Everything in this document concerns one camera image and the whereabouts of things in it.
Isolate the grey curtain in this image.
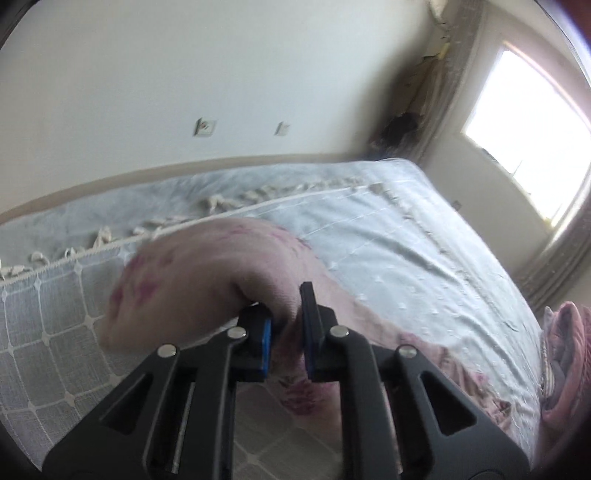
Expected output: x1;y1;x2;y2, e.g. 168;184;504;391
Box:
418;0;488;167

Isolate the dark object in corner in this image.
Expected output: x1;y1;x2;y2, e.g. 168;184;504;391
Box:
368;112;423;160

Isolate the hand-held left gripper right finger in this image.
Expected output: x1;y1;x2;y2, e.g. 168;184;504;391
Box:
299;281;531;480

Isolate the pink floral garment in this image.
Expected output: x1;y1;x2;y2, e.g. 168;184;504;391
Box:
100;217;513;437

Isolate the bright window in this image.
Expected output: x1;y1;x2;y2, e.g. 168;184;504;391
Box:
464;42;591;227

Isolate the pile of pink clothes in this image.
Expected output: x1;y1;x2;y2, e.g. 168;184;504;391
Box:
539;301;591;428

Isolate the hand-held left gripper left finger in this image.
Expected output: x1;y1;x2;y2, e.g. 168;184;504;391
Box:
42;303;274;480

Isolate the bed with grey bedspread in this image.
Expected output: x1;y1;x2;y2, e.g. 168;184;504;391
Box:
0;158;543;462

